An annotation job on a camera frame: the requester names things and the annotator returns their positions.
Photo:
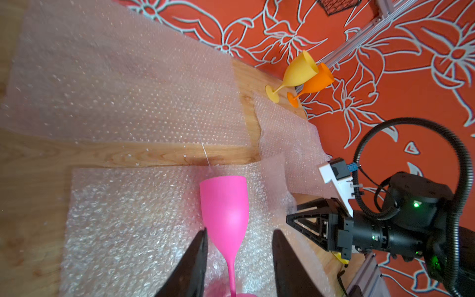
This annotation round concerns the yellow tape measure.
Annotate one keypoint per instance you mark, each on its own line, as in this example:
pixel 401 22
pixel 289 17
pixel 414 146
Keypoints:
pixel 338 256

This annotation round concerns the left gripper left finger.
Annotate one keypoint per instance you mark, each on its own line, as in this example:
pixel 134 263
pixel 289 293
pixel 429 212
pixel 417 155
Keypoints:
pixel 188 278

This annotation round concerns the pink plastic wine glass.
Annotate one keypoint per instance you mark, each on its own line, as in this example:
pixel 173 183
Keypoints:
pixel 225 212

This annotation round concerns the orange plastic wine glass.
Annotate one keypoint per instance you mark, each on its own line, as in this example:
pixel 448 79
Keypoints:
pixel 317 83

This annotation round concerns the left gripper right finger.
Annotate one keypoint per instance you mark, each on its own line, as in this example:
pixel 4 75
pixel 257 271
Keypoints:
pixel 291 278

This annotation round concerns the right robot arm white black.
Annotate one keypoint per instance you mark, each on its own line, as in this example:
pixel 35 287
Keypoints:
pixel 417 231

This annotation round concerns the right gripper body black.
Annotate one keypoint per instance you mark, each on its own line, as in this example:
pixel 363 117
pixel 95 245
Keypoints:
pixel 341 233

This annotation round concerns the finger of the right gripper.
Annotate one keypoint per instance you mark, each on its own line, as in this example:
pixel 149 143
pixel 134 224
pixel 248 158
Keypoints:
pixel 317 213
pixel 316 237

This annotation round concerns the black wire wall basket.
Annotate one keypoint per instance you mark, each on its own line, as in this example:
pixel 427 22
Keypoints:
pixel 332 7

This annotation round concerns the yellow plastic wine glass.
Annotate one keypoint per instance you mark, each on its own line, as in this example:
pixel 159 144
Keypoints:
pixel 300 70

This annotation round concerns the bubble wrap sheet clear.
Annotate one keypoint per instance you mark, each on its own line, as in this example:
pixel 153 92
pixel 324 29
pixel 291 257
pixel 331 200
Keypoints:
pixel 297 141

